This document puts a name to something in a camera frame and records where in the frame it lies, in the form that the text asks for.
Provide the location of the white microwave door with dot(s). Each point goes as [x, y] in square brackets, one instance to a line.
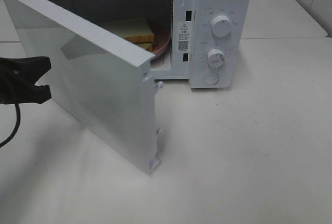
[101, 79]

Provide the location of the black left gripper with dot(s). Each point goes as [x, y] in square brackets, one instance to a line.
[30, 70]

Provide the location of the white bread sandwich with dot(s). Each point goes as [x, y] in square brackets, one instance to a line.
[136, 31]

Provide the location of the white microwave knob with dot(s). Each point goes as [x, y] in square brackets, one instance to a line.
[221, 25]
[215, 58]

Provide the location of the round white door button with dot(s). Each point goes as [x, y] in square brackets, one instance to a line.
[211, 78]

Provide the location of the white microwave oven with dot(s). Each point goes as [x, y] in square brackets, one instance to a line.
[190, 65]

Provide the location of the pink round plate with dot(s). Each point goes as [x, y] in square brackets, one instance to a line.
[162, 39]

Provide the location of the white warning label sticker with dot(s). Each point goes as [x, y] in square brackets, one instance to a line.
[184, 33]

